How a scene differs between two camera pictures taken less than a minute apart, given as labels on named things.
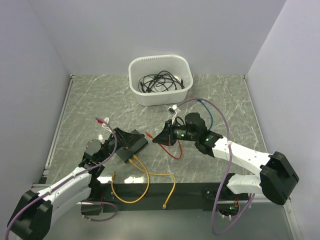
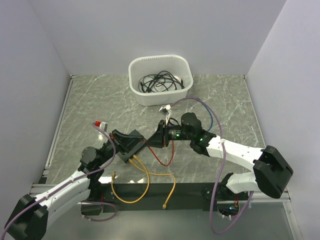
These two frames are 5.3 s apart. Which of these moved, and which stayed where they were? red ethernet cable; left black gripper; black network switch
Moved: red ethernet cable
Stayed: left black gripper; black network switch
